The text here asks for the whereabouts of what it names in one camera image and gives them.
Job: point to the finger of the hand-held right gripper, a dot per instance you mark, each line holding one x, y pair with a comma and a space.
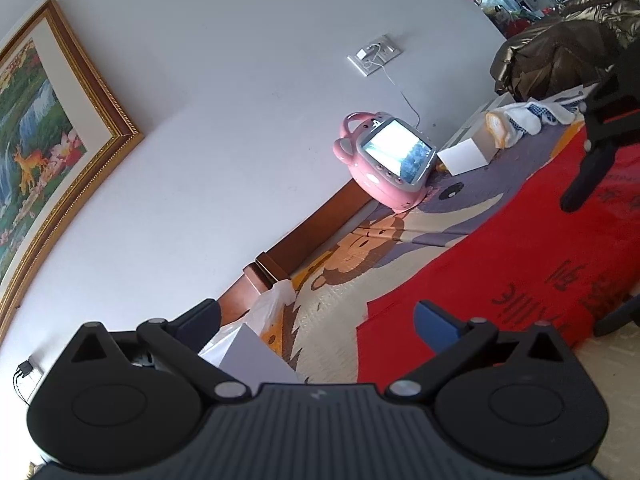
600, 125
625, 317

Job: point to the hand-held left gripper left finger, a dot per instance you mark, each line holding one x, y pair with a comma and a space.
202, 317

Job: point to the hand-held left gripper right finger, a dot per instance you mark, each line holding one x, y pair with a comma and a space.
435, 325

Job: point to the white shoe box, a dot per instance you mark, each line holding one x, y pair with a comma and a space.
250, 360

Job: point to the red shopping bag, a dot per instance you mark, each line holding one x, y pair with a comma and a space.
500, 270

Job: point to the clear plastic bag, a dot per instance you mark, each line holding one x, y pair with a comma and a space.
270, 305

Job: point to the white blue cloth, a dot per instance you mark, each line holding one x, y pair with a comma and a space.
525, 120

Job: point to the brown shiny jacket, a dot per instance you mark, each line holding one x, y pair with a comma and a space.
550, 50

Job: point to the wooden headboard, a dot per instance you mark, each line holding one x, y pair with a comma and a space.
300, 240

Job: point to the small white carton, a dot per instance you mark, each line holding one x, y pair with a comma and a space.
465, 157

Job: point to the pink bear tablet toy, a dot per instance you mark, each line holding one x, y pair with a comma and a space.
370, 170

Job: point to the gold framed landscape painting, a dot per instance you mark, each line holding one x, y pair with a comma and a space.
45, 135

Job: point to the wall socket with black charger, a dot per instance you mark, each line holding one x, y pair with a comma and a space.
27, 367

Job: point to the white wall socket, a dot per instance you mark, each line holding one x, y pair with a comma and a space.
375, 55

